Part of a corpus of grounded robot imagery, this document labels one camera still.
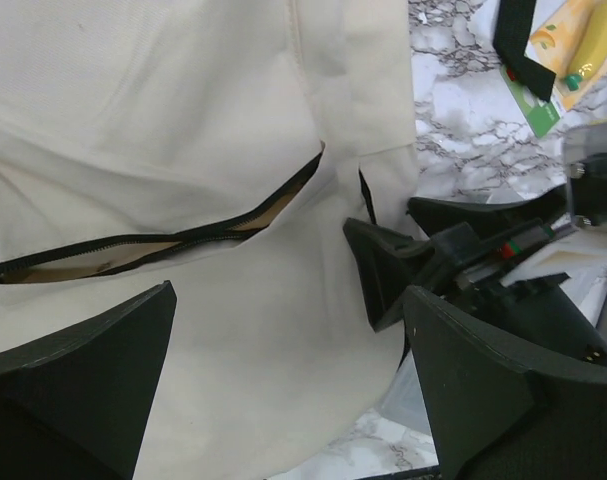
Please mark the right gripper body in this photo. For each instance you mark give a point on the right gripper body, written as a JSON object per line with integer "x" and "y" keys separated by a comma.
{"x": 504, "y": 264}

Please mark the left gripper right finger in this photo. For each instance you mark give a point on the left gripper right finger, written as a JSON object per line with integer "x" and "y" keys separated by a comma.
{"x": 501, "y": 407}

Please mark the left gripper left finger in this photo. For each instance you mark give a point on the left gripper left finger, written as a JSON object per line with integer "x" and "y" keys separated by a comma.
{"x": 75, "y": 404}

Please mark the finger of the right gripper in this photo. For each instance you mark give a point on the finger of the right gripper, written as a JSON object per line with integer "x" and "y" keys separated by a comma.
{"x": 434, "y": 216}
{"x": 387, "y": 262}

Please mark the cream canvas backpack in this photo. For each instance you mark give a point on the cream canvas backpack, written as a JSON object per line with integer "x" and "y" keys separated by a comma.
{"x": 219, "y": 146}

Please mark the yellow banana toy card pack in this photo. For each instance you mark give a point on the yellow banana toy card pack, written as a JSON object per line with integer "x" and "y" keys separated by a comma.
{"x": 553, "y": 53}

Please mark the clear plastic parts box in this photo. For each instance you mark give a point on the clear plastic parts box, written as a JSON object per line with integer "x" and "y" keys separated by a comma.
{"x": 404, "y": 402}

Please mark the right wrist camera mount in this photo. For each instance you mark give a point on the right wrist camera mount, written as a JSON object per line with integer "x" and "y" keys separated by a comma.
{"x": 595, "y": 170}

